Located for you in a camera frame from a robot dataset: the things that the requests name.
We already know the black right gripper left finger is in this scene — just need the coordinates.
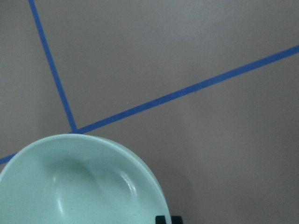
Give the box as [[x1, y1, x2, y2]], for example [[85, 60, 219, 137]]
[[155, 216, 166, 224]]

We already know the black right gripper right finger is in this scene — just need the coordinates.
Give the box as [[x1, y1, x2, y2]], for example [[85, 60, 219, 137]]
[[171, 216, 183, 224]]

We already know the green bowl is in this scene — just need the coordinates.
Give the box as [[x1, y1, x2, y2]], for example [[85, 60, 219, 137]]
[[0, 134, 171, 224]]

